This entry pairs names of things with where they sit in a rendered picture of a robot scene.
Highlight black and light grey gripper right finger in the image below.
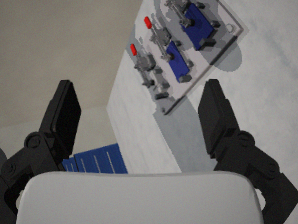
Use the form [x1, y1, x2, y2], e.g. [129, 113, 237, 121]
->
[198, 79, 298, 224]

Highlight grey fixture plate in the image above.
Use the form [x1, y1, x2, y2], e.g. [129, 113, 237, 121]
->
[139, 0, 244, 116]

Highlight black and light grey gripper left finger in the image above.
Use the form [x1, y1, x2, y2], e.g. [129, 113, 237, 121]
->
[0, 80, 81, 224]

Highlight blue rectangular block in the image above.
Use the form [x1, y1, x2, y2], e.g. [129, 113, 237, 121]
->
[166, 41, 192, 83]
[180, 3, 218, 51]

